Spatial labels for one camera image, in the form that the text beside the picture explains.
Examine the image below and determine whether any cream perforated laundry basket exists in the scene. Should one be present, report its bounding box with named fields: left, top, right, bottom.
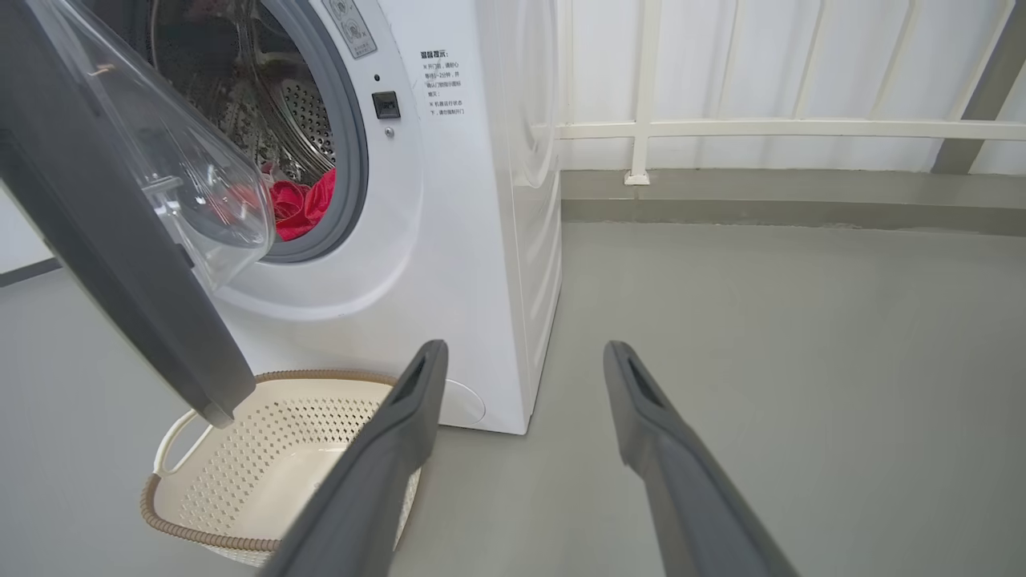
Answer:
left=140, top=369, right=422, bottom=567

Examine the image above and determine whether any white metal railing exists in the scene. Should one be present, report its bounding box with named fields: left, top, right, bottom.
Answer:
left=557, top=0, right=1026, bottom=187

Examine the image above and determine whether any dark round washing machine door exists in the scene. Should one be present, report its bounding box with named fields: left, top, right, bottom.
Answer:
left=0, top=0, right=277, bottom=428

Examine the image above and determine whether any grey slanted metal post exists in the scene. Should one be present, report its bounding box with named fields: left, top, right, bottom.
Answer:
left=931, top=0, right=1026, bottom=176

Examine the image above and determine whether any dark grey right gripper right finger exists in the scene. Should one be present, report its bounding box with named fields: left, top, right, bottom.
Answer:
left=604, top=341, right=798, bottom=577

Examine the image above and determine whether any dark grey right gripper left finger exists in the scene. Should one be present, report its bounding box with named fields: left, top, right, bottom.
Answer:
left=258, top=340, right=449, bottom=577

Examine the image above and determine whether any grey warning label sticker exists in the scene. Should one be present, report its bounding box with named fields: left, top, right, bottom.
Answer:
left=321, top=0, right=378, bottom=59

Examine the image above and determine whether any white front-load washing machine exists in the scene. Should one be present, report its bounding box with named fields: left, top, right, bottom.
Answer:
left=80, top=0, right=562, bottom=436

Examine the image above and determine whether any red garment with white collar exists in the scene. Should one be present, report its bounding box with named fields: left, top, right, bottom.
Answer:
left=261, top=167, right=337, bottom=241

